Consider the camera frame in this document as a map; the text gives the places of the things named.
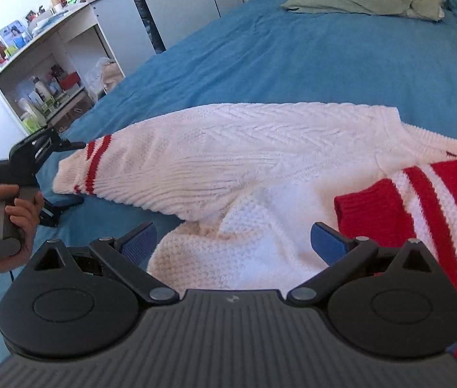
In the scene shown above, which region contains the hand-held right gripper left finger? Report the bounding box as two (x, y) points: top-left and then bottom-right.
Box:
(30, 222), (181, 304)

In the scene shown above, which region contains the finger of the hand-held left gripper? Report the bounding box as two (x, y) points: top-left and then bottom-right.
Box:
(52, 136), (87, 152)
(39, 195), (85, 228)

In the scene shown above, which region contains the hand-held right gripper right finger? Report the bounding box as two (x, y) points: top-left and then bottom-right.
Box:
(286, 221), (435, 304)

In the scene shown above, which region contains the white and red knit sweater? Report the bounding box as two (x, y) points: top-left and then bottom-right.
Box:
(52, 103), (457, 372)

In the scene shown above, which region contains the person's left hand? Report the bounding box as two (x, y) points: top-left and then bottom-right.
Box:
(0, 185), (45, 287)

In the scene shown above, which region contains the green packet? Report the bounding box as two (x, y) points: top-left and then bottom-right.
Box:
(20, 112), (48, 135)

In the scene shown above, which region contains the white pump bottle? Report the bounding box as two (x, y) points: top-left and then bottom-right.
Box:
(29, 76), (50, 105)

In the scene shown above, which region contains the red box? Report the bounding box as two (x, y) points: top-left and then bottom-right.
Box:
(58, 72), (82, 91)

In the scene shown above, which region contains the cream cloth bundle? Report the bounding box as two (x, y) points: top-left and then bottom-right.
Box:
(90, 58), (125, 94)

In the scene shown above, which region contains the white desk shelf unit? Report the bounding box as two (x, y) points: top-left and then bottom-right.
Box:
(0, 0), (157, 138)

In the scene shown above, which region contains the picture tin box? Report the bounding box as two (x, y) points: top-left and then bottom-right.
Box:
(0, 20), (33, 50)

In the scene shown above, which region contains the grey wardrobe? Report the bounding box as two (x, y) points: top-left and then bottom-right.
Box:
(130, 0), (253, 54)

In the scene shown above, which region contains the blue bed blanket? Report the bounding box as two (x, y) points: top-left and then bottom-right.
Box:
(0, 0), (457, 372)

